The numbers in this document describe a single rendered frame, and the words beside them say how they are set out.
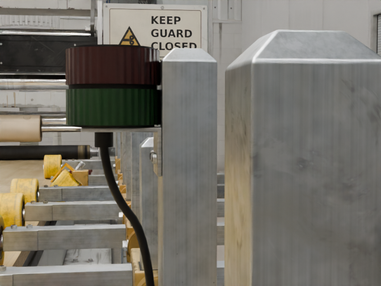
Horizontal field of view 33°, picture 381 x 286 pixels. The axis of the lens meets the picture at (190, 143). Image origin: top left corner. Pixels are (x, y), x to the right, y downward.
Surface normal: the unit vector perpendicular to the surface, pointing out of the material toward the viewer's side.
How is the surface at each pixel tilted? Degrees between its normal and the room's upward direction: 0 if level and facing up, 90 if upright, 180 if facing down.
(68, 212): 90
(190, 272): 90
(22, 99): 90
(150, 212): 90
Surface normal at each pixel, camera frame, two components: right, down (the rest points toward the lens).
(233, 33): 0.20, 0.05
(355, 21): -0.98, 0.01
